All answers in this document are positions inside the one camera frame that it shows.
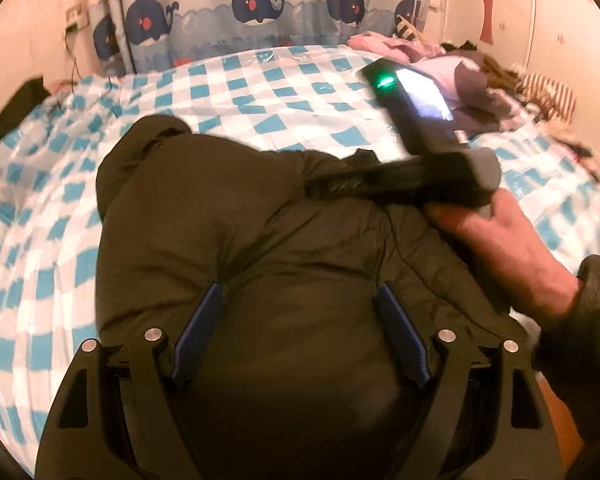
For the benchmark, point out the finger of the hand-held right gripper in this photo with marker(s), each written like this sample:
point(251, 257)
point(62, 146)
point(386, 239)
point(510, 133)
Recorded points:
point(360, 177)

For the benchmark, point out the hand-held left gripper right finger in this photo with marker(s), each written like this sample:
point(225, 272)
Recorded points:
point(400, 335)

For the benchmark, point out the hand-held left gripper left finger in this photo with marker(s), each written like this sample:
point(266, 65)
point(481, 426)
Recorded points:
point(200, 330)

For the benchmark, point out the dark green padded jacket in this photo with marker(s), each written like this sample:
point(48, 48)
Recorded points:
point(280, 260)

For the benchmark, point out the person's right hand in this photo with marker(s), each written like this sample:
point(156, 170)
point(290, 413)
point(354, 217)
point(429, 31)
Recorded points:
point(510, 255)

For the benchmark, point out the brown fuzzy cloth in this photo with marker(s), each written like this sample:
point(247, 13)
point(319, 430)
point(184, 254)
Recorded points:
point(500, 70)

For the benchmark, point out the red striped cloth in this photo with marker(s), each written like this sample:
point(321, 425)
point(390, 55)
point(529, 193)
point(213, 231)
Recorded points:
point(550, 95)

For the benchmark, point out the pink cloth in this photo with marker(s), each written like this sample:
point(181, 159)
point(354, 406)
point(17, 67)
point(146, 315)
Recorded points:
point(390, 42)

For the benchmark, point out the black white striped cloth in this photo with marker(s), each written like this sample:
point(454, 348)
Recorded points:
point(407, 27)

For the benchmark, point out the blue checkered bed sheet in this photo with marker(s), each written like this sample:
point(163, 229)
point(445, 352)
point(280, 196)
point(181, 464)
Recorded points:
point(230, 85)

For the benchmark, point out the whale print curtain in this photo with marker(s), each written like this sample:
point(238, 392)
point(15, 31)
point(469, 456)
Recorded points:
point(260, 5)

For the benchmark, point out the dark cloth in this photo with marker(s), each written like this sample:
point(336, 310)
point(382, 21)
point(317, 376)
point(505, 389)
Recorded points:
point(12, 110)

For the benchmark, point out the wall socket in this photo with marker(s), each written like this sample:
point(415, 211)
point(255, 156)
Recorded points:
point(75, 15)

